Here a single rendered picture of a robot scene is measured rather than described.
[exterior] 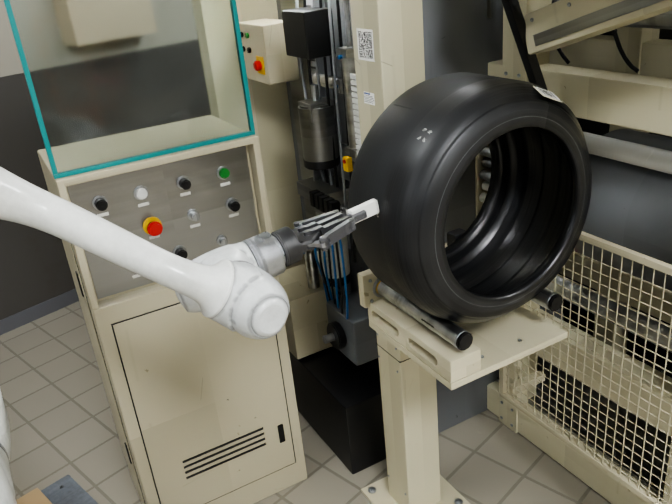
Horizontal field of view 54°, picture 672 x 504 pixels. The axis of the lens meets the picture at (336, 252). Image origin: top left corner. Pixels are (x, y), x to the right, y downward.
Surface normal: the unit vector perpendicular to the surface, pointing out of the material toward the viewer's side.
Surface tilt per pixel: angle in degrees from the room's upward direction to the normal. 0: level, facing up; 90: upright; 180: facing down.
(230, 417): 90
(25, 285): 90
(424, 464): 90
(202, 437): 90
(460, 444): 0
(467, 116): 48
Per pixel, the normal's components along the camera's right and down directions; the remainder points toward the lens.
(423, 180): -0.26, 0.07
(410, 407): 0.49, 0.32
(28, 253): 0.72, 0.22
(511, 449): -0.09, -0.90
